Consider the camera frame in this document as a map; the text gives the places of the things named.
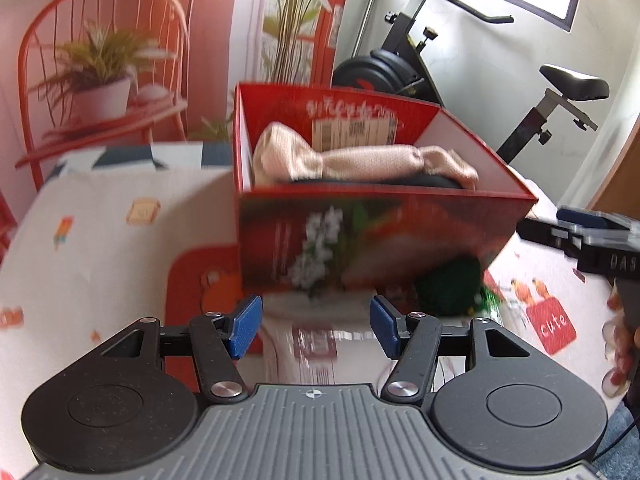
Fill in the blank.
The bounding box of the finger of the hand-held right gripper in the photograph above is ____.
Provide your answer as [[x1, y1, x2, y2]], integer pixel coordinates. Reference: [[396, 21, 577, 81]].
[[517, 206, 626, 259]]

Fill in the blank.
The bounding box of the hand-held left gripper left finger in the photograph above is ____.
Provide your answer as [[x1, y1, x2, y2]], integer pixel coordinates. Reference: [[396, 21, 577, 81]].
[[102, 295, 264, 404]]

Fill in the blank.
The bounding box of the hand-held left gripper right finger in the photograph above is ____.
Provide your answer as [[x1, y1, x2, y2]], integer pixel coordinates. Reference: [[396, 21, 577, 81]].
[[368, 294, 532, 404]]

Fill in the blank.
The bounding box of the red strawberry print cardboard box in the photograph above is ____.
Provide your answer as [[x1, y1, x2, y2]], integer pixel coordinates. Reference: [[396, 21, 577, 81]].
[[233, 82, 539, 295]]

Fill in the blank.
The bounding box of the beige woven cloth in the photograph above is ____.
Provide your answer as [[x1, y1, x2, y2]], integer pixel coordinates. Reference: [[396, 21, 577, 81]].
[[251, 121, 480, 193]]

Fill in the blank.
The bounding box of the person's right hand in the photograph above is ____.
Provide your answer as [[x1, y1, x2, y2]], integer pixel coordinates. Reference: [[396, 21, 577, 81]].
[[601, 292, 640, 397]]

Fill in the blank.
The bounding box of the green tinsel bundle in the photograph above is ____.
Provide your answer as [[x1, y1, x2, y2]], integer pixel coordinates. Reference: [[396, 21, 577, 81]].
[[416, 254, 507, 319]]

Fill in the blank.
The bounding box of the brown wooden door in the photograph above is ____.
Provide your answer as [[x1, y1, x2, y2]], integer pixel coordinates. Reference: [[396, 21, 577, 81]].
[[584, 119, 640, 217]]

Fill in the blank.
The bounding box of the printed white tablecloth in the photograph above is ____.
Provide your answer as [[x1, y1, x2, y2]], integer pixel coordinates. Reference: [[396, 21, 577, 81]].
[[0, 142, 626, 413]]

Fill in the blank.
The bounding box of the blue cloth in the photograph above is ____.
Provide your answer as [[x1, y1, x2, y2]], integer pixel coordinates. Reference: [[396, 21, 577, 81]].
[[595, 399, 640, 480]]

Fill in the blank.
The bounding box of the black exercise bike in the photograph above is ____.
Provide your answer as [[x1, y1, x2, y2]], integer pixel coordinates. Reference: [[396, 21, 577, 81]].
[[331, 0, 612, 167]]

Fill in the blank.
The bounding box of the black cable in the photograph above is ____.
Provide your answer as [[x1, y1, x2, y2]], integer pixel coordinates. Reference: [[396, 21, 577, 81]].
[[595, 422, 640, 462]]

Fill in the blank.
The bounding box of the wall poster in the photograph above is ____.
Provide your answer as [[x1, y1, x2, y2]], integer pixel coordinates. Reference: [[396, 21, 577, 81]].
[[0, 0, 353, 188]]

